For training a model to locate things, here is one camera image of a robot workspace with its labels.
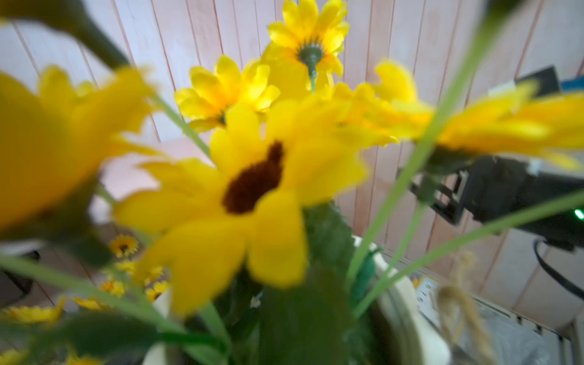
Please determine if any sunflower pot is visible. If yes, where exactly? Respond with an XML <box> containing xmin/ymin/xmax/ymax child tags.
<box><xmin>1</xmin><ymin>1</ymin><xmax>583</xmax><ymax>364</ymax></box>
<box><xmin>0</xmin><ymin>233</ymin><xmax>170</xmax><ymax>365</ymax></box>

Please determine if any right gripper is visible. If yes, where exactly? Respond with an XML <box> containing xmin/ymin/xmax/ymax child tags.
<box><xmin>430</xmin><ymin>156</ymin><xmax>583</xmax><ymax>249</ymax></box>

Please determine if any yellow alarm clock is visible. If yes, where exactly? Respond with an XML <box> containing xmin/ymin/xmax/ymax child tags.
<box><xmin>414</xmin><ymin>275</ymin><xmax>578</xmax><ymax>364</ymax></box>

